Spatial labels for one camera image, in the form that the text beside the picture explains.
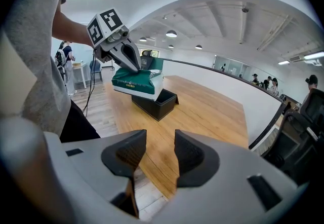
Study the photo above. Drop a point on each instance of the white ceiling air conditioner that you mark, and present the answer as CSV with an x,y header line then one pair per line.
x,y
314,62

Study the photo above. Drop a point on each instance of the person's black trousers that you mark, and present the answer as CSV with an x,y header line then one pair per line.
x,y
76,126

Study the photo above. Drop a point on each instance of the person's grey shirt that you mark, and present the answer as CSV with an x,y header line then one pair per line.
x,y
30,53

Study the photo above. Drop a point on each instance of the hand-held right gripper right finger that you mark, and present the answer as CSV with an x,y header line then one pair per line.
x,y
227,180

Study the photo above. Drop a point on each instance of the black storage box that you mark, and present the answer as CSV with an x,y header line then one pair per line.
x,y
158,106

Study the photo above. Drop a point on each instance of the rectangular ceiling light panel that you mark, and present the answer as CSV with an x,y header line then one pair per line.
x,y
315,55
284,62

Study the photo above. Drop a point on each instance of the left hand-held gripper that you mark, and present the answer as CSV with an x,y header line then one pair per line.
x,y
103,30

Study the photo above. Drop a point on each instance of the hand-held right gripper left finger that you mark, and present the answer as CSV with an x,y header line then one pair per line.
x,y
101,167

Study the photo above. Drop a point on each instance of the green and white packet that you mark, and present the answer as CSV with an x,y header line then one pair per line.
x,y
134,83

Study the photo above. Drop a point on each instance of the small white table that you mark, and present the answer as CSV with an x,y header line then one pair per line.
x,y
80,67

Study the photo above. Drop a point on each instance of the green partition panel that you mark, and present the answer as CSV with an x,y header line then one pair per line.
x,y
158,64

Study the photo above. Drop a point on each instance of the blue chair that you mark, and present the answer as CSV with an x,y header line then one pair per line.
x,y
96,68

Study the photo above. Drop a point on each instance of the person's left forearm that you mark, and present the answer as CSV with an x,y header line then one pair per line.
x,y
71,30

